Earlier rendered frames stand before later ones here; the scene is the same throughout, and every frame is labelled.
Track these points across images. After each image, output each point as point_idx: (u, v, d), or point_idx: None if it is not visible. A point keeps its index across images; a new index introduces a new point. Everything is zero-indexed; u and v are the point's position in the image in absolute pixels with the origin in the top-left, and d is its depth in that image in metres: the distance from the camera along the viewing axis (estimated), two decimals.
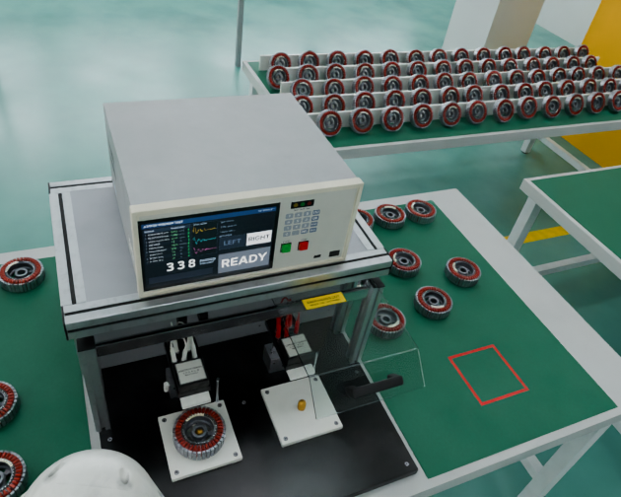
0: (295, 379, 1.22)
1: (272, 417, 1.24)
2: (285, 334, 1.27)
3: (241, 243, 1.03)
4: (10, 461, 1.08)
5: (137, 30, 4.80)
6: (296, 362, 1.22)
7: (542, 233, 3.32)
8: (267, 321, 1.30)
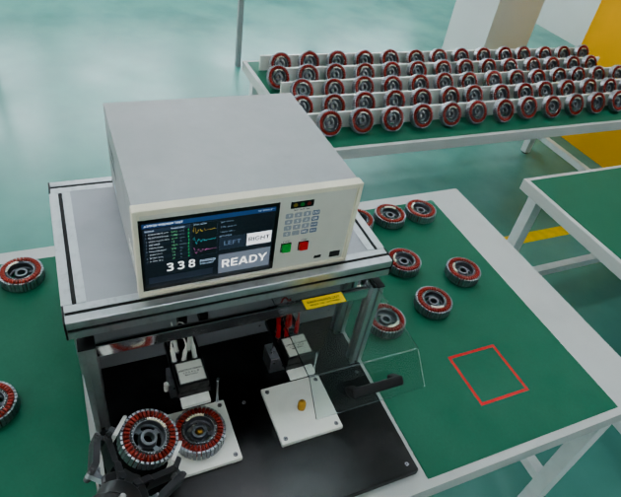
0: (295, 379, 1.22)
1: (272, 417, 1.24)
2: (285, 334, 1.27)
3: (241, 243, 1.03)
4: (164, 422, 1.07)
5: (137, 30, 4.80)
6: (296, 362, 1.22)
7: (542, 233, 3.32)
8: (267, 321, 1.30)
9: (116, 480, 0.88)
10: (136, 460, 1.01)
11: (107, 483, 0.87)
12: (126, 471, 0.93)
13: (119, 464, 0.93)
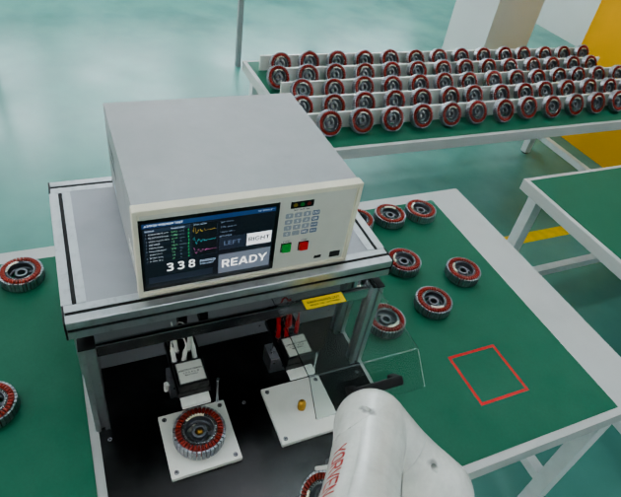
0: (295, 379, 1.22)
1: (272, 417, 1.24)
2: (285, 334, 1.27)
3: (241, 243, 1.03)
4: (306, 494, 1.07)
5: (137, 30, 4.80)
6: (296, 362, 1.22)
7: (542, 233, 3.32)
8: (267, 321, 1.30)
9: None
10: None
11: None
12: None
13: None
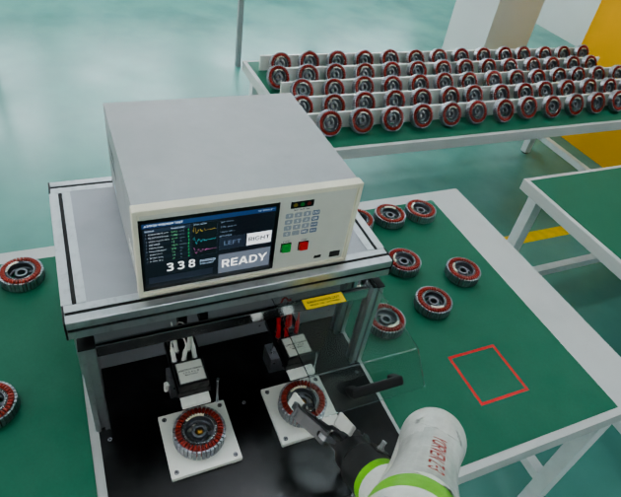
0: (295, 379, 1.22)
1: (272, 417, 1.24)
2: (285, 334, 1.27)
3: (241, 243, 1.03)
4: (303, 385, 1.28)
5: (137, 30, 4.80)
6: (296, 362, 1.22)
7: (542, 233, 3.32)
8: (267, 321, 1.30)
9: (355, 436, 1.04)
10: None
11: (349, 439, 1.04)
12: (340, 432, 1.10)
13: (334, 427, 1.09)
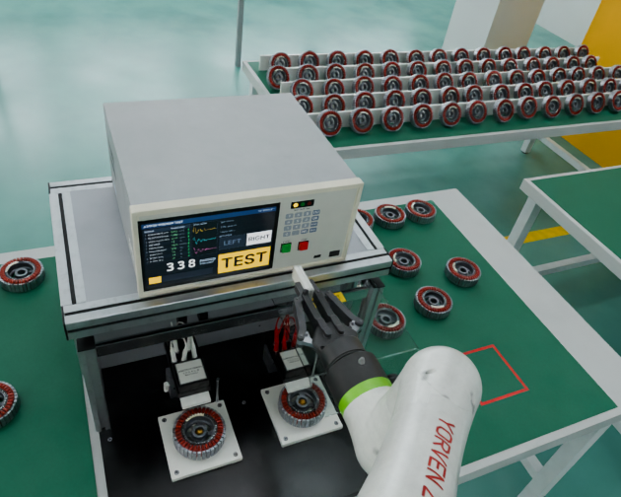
0: (292, 391, 1.25)
1: (272, 417, 1.24)
2: (283, 347, 1.30)
3: (241, 243, 1.03)
4: None
5: (137, 30, 4.80)
6: (293, 375, 1.25)
7: (542, 233, 3.32)
8: (265, 334, 1.34)
9: None
10: (310, 419, 1.22)
11: None
12: None
13: None
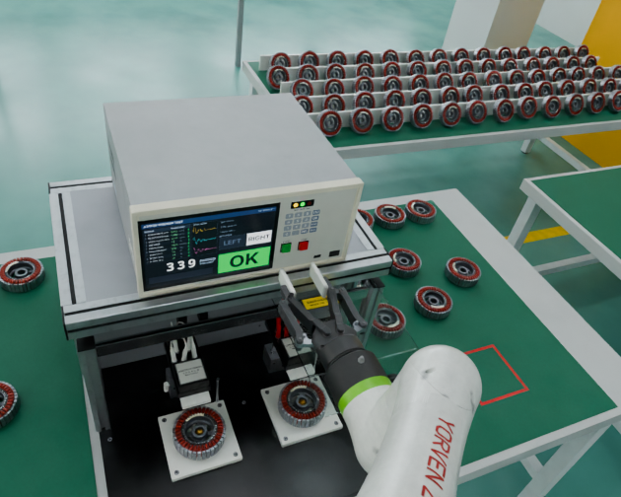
0: (295, 379, 1.22)
1: (272, 417, 1.24)
2: (285, 334, 1.27)
3: (241, 243, 1.03)
4: (303, 385, 1.28)
5: (137, 30, 4.80)
6: (296, 362, 1.22)
7: (542, 233, 3.32)
8: (267, 321, 1.30)
9: None
10: (310, 419, 1.22)
11: None
12: None
13: None
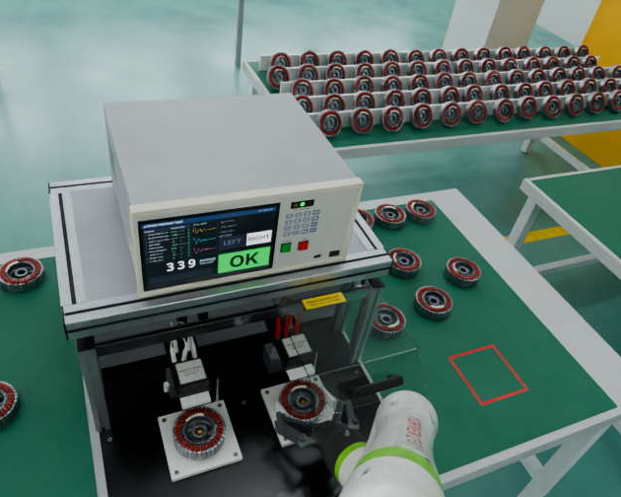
0: (295, 379, 1.22)
1: (272, 417, 1.24)
2: (285, 334, 1.27)
3: (241, 243, 1.03)
4: (303, 385, 1.28)
5: (137, 30, 4.80)
6: (296, 362, 1.22)
7: (542, 233, 3.32)
8: (267, 321, 1.30)
9: None
10: (310, 419, 1.22)
11: None
12: None
13: None
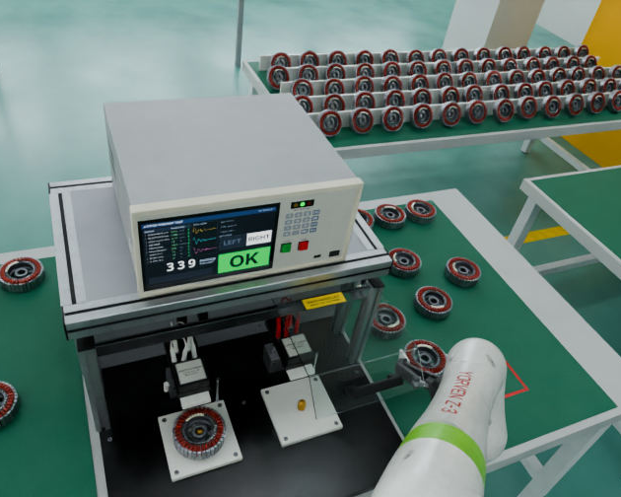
0: (295, 379, 1.22)
1: (272, 417, 1.24)
2: (285, 334, 1.27)
3: (241, 243, 1.03)
4: (429, 345, 1.38)
5: (137, 30, 4.80)
6: (296, 362, 1.22)
7: (542, 233, 3.32)
8: (267, 321, 1.30)
9: None
10: None
11: None
12: None
13: None
